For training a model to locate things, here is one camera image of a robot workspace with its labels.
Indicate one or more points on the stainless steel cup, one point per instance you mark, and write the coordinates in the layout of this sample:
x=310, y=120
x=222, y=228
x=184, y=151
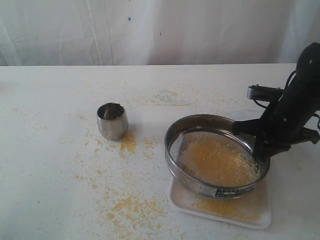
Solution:
x=112, y=121

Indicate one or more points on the white plastic tray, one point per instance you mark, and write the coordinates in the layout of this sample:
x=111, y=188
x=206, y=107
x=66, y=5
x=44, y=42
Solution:
x=181, y=199

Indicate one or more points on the round steel mesh sieve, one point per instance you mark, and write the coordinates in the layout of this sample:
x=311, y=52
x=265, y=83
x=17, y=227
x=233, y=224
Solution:
x=208, y=127

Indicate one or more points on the yellow grain powder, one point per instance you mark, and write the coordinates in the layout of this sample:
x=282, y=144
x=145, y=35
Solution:
x=215, y=163

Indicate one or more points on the sieved yellow grains on tray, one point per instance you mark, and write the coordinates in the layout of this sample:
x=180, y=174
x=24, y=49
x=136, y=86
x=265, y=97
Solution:
x=245, y=208

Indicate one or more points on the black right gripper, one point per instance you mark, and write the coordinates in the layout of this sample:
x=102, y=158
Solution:
x=283, y=123

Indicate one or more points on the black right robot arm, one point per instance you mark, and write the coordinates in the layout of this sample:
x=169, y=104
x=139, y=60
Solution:
x=307, y=67

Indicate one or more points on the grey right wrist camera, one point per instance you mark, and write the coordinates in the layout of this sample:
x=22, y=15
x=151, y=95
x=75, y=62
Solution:
x=263, y=93

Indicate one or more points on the white backdrop curtain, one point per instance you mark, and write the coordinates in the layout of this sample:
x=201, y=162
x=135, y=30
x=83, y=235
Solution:
x=155, y=32

